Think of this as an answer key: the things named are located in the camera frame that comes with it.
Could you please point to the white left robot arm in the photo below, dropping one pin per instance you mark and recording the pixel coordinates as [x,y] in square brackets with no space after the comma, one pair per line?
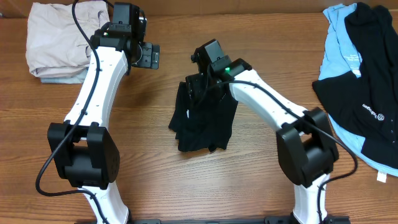
[82,148]

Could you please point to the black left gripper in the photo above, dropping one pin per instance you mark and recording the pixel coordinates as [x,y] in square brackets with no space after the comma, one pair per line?
[149,56]

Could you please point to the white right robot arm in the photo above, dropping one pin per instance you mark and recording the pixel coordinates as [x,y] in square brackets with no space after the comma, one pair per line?
[306,148]

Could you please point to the blue folded jeans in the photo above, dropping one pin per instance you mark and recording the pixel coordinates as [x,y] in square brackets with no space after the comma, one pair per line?
[77,78]

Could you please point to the beige folded trousers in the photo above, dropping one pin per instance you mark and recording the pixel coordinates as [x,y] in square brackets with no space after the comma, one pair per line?
[55,47]

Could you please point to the black polo shirt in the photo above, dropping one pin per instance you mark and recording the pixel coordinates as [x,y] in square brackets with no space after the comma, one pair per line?
[367,106]

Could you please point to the light blue t-shirt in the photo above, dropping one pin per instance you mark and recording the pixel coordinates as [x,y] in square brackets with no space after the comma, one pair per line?
[340,57]

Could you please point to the black t-shirt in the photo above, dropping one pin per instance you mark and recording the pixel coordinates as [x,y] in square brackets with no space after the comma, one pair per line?
[208,125]

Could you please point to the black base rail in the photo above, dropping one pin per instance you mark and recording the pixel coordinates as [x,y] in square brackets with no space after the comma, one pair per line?
[267,220]

